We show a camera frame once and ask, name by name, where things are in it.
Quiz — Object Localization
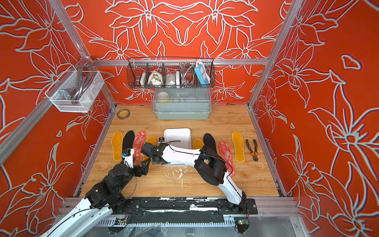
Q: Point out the yellow insole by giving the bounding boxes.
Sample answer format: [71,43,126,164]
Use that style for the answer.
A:
[192,138,204,150]
[141,136,157,162]
[111,131,123,162]
[232,131,245,163]

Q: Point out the red insole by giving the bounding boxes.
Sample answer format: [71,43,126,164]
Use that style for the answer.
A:
[219,141,235,177]
[133,130,146,164]

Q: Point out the white storage tray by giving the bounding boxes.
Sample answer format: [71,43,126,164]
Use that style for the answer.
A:
[163,128,192,149]

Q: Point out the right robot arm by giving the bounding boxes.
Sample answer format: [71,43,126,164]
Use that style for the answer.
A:
[142,142,247,210]

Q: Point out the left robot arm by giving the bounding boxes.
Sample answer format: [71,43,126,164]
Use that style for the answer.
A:
[41,159,151,237]

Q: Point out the grey lidded storage bin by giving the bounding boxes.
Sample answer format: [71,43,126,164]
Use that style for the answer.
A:
[153,88,212,120]

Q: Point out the left black insole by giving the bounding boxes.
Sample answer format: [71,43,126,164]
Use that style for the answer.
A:
[122,130,135,150]

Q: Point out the black insole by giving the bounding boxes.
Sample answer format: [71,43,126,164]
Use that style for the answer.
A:
[203,133,217,152]
[122,130,135,150]

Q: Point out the tape roll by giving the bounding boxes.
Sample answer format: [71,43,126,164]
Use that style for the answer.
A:
[116,109,130,119]

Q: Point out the right black insole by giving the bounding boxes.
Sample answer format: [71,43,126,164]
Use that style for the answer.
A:
[203,133,217,152]

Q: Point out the white cloth in basket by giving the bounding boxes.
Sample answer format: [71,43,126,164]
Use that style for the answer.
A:
[147,71,164,86]

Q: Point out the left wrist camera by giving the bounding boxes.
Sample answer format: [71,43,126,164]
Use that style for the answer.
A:
[121,149,134,168]

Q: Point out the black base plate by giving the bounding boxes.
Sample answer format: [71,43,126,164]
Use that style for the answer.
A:
[124,197,258,215]

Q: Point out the black wire wall basket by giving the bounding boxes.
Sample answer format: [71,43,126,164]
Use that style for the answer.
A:
[127,57,216,88]

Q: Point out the orange handled pliers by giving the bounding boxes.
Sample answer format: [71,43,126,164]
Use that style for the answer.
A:
[245,139,259,162]

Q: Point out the clear plastic wall basket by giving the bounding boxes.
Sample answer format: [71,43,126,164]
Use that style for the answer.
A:
[45,66,104,113]

